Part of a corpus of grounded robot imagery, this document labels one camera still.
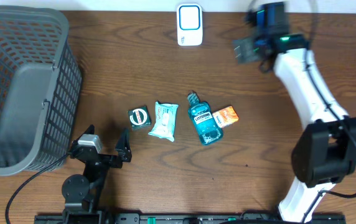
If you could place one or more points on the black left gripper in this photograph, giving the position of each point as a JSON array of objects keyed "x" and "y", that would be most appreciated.
[{"x": 122, "y": 150}]

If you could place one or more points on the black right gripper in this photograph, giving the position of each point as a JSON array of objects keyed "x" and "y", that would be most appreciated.
[{"x": 248, "y": 54}]

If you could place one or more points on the green Zam-Buk ointment tin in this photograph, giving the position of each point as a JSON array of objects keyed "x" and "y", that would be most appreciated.
[{"x": 139, "y": 118}]

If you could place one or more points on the mint green wipes pack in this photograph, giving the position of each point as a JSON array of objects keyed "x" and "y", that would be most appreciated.
[{"x": 164, "y": 126}]

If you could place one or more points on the orange small sachet packet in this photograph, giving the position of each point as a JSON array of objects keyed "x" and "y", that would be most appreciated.
[{"x": 225, "y": 117}]

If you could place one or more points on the teal Listerine mouthwash bottle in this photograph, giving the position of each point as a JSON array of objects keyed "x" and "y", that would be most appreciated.
[{"x": 200, "y": 114}]

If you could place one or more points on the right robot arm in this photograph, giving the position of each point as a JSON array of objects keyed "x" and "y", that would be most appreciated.
[{"x": 326, "y": 151}]

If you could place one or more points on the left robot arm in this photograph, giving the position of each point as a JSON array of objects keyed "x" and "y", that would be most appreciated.
[{"x": 82, "y": 191}]

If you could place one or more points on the white barcode scanner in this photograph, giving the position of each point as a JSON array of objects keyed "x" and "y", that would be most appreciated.
[{"x": 189, "y": 25}]

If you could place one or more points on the grey plastic shopping basket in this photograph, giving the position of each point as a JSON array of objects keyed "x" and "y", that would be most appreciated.
[{"x": 40, "y": 84}]

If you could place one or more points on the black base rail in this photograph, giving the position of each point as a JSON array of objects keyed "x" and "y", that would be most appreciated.
[{"x": 249, "y": 216}]

